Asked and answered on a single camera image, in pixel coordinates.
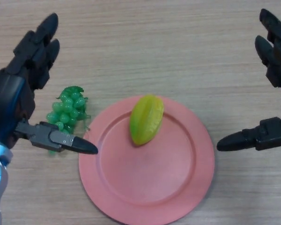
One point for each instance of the yellow green starfruit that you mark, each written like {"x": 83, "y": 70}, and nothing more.
{"x": 146, "y": 119}

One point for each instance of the green grape bunch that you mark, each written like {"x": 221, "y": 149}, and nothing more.
{"x": 65, "y": 110}

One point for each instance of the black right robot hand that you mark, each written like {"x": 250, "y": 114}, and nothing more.
{"x": 279, "y": 58}

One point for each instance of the pink round plate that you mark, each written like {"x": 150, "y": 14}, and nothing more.
{"x": 145, "y": 178}

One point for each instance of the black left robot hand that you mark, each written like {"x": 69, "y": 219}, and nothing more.
{"x": 7, "y": 100}

